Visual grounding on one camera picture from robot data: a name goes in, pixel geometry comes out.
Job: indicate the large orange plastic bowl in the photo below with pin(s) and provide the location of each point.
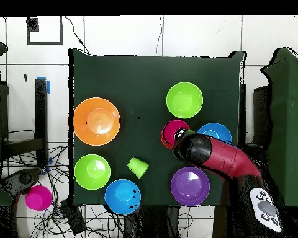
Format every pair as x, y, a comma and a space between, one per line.
96, 121

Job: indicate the grey pedestal leg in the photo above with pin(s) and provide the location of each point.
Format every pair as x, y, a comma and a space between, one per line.
24, 178

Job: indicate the black power adapter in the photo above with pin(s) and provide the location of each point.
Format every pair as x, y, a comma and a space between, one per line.
73, 218

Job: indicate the small red-orange plastic bowl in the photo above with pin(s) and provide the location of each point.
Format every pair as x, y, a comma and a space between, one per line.
166, 144

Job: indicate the purple plastic bowl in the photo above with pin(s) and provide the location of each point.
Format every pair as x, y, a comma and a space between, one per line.
190, 186

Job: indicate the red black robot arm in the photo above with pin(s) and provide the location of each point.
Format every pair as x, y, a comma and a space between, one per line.
221, 156

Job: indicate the grey square floor frame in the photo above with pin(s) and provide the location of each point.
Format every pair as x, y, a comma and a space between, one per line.
44, 43

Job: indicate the green plastic bowl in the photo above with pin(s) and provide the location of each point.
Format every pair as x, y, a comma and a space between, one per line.
92, 172
184, 100

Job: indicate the black metal stand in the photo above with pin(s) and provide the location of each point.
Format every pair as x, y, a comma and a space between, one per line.
41, 111

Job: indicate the pink plastic cup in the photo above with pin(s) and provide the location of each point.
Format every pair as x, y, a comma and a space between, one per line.
38, 197

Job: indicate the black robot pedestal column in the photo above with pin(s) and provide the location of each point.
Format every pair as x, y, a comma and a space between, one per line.
151, 223

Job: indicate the dark green tablecloth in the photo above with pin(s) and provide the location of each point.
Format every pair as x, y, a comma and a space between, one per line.
139, 74

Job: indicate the green plastic cup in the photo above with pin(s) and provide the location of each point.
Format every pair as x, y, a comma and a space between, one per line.
138, 167

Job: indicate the blue plastic bowl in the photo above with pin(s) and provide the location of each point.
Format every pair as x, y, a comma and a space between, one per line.
121, 197
218, 130

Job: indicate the small pink plastic bowl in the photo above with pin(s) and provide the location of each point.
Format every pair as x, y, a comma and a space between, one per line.
170, 130

